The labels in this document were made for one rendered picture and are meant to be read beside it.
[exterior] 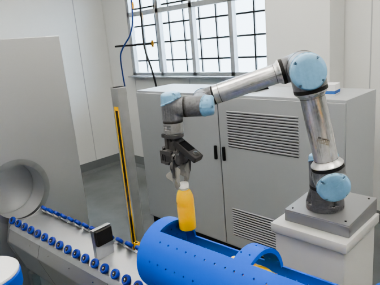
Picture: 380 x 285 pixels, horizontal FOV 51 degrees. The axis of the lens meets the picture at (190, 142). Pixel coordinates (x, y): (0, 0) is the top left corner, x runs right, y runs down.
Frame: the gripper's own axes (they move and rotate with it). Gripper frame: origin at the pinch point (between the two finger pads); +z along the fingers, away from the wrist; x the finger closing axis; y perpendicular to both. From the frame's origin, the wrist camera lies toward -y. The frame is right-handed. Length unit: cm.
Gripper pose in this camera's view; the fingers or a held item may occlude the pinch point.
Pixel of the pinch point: (182, 184)
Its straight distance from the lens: 153.3
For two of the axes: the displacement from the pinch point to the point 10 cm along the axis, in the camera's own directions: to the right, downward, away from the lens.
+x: -6.6, 2.5, -7.0
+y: -7.4, -1.1, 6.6
